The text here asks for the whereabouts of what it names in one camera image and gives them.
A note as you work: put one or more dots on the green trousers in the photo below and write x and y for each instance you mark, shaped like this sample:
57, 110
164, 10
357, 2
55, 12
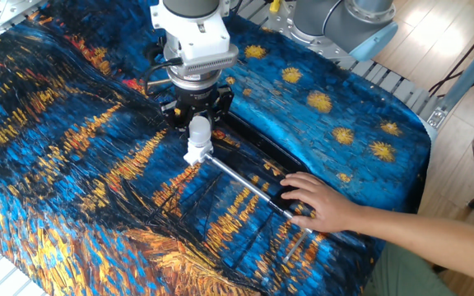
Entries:
401, 275

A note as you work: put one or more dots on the yellow plastic clip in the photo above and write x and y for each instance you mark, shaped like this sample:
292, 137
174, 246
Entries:
275, 6

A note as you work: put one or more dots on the metal lamp stand with socket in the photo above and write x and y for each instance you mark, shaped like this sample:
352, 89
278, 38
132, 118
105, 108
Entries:
261, 141

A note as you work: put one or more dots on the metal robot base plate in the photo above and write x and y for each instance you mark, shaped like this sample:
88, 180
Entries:
278, 29

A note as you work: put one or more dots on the starry night painting tablecloth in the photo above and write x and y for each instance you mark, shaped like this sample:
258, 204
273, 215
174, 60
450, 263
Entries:
97, 164

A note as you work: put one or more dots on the person's right hand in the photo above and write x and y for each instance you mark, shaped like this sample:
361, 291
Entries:
327, 205

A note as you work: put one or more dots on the white bulb socket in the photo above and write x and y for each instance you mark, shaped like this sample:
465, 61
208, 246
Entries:
198, 153

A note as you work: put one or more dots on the person's right forearm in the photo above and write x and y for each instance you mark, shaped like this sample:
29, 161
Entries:
426, 242

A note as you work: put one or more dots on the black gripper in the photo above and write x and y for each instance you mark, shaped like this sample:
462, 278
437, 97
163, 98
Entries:
198, 98

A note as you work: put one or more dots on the metal corner bracket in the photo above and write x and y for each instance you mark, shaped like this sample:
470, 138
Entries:
437, 118

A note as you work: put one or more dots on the perforated metal plate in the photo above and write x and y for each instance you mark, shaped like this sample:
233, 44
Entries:
10, 12

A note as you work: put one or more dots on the white wrist sensor mount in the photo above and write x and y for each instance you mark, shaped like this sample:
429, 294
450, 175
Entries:
196, 37

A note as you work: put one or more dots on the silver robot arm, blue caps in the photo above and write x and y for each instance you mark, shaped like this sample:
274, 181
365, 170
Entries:
344, 24

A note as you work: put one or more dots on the aluminium frame post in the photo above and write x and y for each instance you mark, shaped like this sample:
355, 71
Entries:
467, 70

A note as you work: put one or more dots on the white light bulb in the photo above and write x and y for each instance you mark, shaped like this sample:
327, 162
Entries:
200, 133

